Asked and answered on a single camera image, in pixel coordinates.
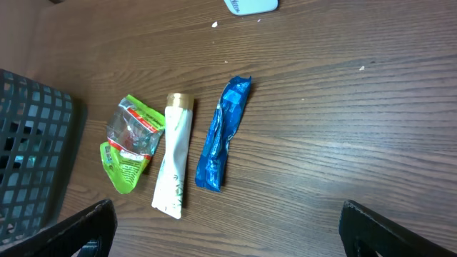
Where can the green snack packet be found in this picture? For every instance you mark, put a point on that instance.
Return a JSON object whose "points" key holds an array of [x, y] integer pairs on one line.
{"points": [[133, 134]]}

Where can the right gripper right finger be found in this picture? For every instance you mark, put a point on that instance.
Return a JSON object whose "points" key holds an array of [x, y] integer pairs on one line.
{"points": [[366, 233]]}

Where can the white tube gold cap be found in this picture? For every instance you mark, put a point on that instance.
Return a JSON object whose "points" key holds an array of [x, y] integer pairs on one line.
{"points": [[169, 190]]}

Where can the grey plastic basket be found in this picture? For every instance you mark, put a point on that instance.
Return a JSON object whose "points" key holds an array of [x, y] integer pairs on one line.
{"points": [[35, 121]]}

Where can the blue snack packet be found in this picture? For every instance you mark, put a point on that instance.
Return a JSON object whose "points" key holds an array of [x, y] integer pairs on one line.
{"points": [[224, 125]]}

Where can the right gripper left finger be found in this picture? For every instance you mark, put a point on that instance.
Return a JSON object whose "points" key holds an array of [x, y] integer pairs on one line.
{"points": [[89, 232]]}

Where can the white barcode scanner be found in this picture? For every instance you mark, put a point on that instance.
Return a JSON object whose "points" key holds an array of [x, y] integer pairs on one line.
{"points": [[249, 7]]}

